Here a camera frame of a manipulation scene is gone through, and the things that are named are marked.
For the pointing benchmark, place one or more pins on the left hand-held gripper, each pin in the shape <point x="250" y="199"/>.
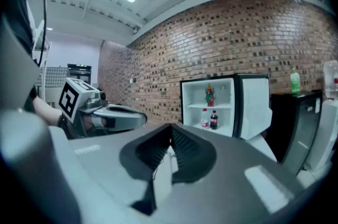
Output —
<point x="70" y="100"/>

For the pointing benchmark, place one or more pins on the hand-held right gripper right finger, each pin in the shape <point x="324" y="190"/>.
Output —
<point x="192" y="159"/>

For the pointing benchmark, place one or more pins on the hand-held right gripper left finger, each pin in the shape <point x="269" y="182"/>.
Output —
<point x="142" y="154"/>

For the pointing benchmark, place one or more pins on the clear plastic bottle red cap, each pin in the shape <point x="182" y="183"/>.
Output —
<point x="204" y="120"/>

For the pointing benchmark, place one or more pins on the bottle with orange cap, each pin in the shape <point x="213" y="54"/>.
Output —
<point x="210" y="97"/>

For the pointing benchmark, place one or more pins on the person's left forearm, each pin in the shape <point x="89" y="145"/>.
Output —
<point x="47" y="112"/>

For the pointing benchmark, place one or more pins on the dark glass door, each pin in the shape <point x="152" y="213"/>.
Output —
<point x="79" y="75"/>

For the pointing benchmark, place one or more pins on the black mini fridge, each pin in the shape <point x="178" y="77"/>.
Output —
<point x="192" y="96"/>

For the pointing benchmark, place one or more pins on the checkered grey panel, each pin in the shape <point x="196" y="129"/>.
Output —
<point x="52" y="77"/>

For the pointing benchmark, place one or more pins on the black glossy cabinet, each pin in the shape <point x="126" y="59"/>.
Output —
<point x="293" y="125"/>

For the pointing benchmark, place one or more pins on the green drink bottle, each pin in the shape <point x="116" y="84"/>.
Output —
<point x="295" y="83"/>

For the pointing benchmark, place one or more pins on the white appliance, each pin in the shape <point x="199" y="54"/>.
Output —
<point x="326" y="133"/>

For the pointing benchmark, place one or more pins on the large clear plastic bottle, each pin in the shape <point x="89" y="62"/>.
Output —
<point x="331" y="80"/>

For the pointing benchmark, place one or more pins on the white metal shelf frame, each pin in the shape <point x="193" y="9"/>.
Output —
<point x="39" y="38"/>

